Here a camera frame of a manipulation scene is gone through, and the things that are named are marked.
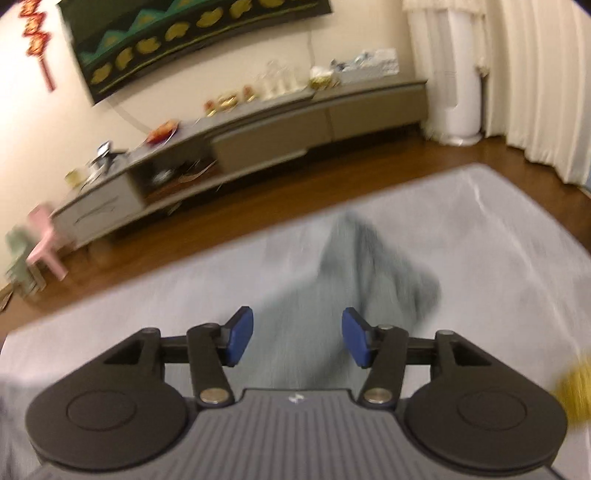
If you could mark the pink plastic child chair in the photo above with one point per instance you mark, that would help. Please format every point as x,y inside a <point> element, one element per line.
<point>49,243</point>

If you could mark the gold patterned round tin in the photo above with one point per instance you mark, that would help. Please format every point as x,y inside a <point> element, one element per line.
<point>573,392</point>

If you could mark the white standing air conditioner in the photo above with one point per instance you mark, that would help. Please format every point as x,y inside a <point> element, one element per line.
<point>444,47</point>

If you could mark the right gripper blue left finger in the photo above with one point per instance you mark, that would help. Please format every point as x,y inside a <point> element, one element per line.
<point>235,336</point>

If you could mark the wall-mounted flat television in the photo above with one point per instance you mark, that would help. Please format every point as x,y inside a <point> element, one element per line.
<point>114,42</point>

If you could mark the red hanging knot decoration left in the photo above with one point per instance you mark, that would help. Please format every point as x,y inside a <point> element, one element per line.
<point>38,37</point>

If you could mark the clear glass bottles on cabinet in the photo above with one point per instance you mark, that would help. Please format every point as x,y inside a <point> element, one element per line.
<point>277,80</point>

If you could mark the red gold plate on cabinet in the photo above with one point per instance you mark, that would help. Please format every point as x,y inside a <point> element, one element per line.
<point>162,133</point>

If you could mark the grey knitted garment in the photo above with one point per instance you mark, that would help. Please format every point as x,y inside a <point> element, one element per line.
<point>365,295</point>

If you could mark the light grey bed sheet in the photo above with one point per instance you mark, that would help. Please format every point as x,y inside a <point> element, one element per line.
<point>509,278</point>

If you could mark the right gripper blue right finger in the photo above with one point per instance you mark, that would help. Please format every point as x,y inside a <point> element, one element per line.
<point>361,339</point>

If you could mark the gold ornaments on cabinet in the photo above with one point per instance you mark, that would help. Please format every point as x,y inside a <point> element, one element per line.
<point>230,100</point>

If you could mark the white box on cabinet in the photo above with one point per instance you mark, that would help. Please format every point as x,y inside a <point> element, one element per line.
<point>369,65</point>

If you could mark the long grey TV cabinet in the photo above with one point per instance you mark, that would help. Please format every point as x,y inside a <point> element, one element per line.
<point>209,152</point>

